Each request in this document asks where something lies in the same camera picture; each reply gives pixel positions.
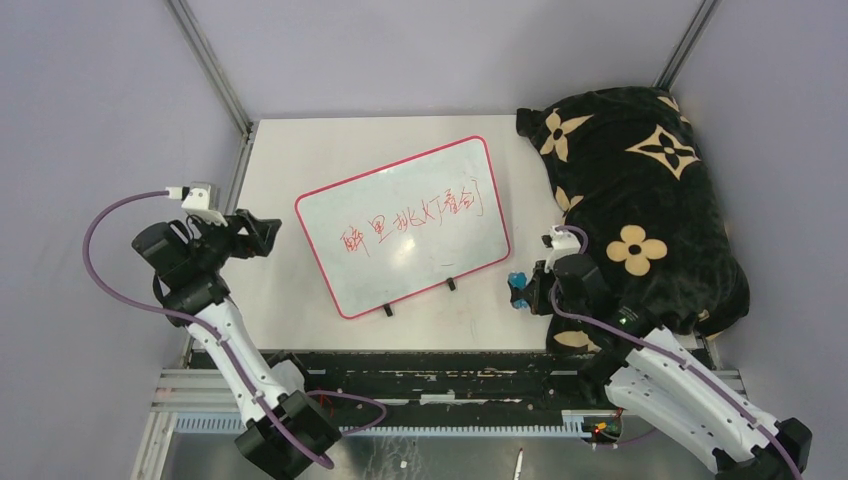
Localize blue whiteboard eraser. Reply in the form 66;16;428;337
507;272;529;310

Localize red framed whiteboard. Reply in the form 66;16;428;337
294;135;511;319

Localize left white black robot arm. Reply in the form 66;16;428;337
131;209;341;479

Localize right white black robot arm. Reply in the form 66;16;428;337
509;254;812;479

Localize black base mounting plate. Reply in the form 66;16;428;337
261;350;614;427

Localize black floral plush blanket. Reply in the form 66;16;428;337
516;86;751;337

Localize white marker pen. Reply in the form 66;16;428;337
512;448;524;480

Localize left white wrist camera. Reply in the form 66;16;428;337
181;182;227;226

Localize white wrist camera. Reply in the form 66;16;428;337
181;182;227;226
542;225;582;254

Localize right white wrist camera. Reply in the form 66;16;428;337
542;225;582;254

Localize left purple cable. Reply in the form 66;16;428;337
82;186;388;471

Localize purple cable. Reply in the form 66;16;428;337
82;186;388;471
549;224;804;480

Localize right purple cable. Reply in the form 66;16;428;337
549;224;804;480

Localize aluminium frame rails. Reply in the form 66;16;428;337
131;368;750;480

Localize left aluminium corner post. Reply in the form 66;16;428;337
164;0;255;212

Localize aluminium corner post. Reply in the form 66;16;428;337
653;0;722;91
164;0;255;212

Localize blue toothed cable duct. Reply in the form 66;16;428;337
173;413;591;440

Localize right aluminium corner post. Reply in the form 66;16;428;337
653;0;722;91

